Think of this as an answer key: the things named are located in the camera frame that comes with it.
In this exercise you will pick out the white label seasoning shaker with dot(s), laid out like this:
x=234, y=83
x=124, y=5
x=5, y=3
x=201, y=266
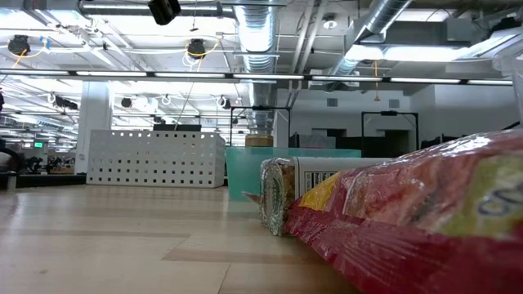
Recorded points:
x=282, y=192

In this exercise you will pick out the red Maruchan ramen packet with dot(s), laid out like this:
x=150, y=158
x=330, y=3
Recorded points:
x=408, y=224

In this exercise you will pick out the clear plastic container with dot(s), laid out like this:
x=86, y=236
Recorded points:
x=510, y=81

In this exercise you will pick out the teal translucent plastic tray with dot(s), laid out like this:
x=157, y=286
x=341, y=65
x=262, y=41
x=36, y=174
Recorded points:
x=245, y=175

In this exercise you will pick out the LED light bar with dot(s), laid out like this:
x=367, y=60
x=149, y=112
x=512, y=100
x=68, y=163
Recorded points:
x=265, y=76

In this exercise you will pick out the white perforated plastic basket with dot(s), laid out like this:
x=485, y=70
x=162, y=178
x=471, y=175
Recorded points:
x=155, y=159

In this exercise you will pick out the white pillar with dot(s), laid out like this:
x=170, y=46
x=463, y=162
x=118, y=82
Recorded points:
x=96, y=122

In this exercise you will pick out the black gantry frame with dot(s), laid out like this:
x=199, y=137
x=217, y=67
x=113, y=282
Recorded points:
x=260, y=108
x=388, y=113

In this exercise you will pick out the wide silver air duct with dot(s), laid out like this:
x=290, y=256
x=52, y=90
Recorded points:
x=256, y=41

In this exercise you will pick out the slanted silver air duct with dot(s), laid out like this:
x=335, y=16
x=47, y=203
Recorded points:
x=380, y=16

